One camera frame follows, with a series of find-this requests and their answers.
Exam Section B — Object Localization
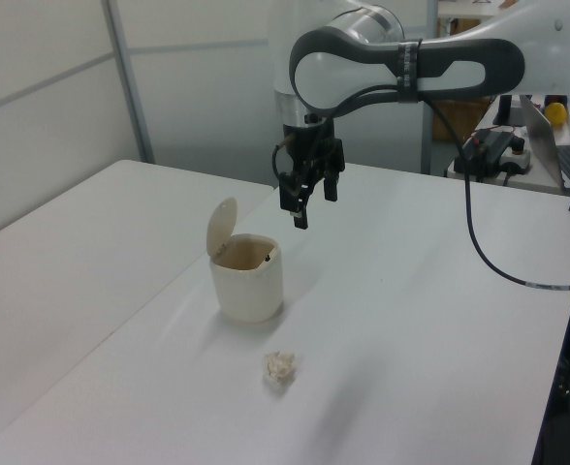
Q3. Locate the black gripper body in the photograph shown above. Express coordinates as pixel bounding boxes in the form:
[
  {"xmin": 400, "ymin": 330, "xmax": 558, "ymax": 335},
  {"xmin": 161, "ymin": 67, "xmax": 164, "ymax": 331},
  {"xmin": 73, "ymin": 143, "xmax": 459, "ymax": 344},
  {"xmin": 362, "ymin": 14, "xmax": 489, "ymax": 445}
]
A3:
[{"xmin": 282, "ymin": 122, "xmax": 347, "ymax": 177}]

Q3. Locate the white paper trash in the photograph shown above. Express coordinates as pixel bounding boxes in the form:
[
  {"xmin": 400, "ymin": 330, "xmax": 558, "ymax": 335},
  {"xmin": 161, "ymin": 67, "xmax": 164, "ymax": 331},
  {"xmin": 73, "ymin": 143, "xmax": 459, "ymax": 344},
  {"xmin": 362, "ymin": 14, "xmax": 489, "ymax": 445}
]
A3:
[{"xmin": 263, "ymin": 350, "xmax": 298, "ymax": 387}]

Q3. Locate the small white lidded bin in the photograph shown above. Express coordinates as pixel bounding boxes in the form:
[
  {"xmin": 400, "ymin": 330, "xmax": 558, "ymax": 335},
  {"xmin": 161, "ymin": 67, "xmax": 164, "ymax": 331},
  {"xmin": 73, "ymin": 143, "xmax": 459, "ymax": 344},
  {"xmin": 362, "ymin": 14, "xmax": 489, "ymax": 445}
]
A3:
[{"xmin": 206, "ymin": 196, "xmax": 285, "ymax": 325}]

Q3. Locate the brown wooden box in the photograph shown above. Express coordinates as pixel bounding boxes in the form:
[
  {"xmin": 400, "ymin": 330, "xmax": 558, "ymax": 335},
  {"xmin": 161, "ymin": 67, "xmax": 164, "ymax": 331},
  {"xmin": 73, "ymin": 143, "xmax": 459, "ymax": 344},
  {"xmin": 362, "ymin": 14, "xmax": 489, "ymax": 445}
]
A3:
[{"xmin": 432, "ymin": 95, "xmax": 493, "ymax": 143}]

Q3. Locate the black electronics box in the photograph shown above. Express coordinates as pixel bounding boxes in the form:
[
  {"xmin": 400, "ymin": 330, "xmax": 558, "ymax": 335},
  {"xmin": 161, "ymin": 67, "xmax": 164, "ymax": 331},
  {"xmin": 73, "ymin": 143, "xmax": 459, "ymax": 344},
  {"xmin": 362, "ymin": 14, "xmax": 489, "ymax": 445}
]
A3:
[{"xmin": 460, "ymin": 128, "xmax": 523, "ymax": 171}]

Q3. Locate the grey emergency stop button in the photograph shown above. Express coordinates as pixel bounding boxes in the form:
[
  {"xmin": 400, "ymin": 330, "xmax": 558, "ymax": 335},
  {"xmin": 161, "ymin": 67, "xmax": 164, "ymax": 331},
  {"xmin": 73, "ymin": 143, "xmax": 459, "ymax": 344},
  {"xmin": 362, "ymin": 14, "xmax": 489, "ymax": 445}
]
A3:
[{"xmin": 500, "ymin": 139, "xmax": 533, "ymax": 176}]

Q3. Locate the black monitor stand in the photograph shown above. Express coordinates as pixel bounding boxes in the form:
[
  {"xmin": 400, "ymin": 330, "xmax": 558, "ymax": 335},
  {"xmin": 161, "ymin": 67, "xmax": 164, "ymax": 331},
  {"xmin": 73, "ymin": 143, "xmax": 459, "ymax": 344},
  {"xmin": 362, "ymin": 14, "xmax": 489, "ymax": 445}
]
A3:
[{"xmin": 491, "ymin": 94, "xmax": 524, "ymax": 127}]

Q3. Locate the silver laptop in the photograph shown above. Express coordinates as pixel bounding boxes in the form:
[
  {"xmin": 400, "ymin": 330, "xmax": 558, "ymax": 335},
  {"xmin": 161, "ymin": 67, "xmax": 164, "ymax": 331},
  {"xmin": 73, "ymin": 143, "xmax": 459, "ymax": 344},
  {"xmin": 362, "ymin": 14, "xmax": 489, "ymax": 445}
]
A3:
[{"xmin": 518, "ymin": 94, "xmax": 570, "ymax": 193}]

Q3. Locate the yellow round object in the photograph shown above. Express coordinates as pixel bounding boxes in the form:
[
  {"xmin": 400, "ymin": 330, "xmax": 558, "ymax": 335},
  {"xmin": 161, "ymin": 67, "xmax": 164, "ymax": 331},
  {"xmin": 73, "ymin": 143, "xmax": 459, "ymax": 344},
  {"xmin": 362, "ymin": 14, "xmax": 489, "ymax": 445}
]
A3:
[{"xmin": 544, "ymin": 102, "xmax": 569, "ymax": 129}]

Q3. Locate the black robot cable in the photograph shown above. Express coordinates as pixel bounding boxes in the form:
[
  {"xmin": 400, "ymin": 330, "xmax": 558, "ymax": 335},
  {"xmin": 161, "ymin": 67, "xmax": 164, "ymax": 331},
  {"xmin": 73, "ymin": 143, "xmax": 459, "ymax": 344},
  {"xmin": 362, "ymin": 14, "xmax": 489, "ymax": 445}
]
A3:
[{"xmin": 270, "ymin": 84, "xmax": 570, "ymax": 292}]

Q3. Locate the black velcro strap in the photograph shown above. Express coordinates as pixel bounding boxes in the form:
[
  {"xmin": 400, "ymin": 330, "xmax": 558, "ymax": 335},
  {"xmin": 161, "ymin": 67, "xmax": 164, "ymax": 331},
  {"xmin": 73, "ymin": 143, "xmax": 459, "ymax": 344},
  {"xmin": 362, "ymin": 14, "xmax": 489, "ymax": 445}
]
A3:
[{"xmin": 395, "ymin": 37, "xmax": 425, "ymax": 105}]

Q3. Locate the grey partition post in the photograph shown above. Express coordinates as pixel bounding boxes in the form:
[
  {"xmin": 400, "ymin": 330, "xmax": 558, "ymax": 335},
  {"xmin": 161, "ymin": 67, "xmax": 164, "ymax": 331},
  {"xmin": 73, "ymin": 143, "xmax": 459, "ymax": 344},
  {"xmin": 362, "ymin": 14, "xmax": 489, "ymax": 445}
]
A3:
[{"xmin": 101, "ymin": 0, "xmax": 156, "ymax": 165}]

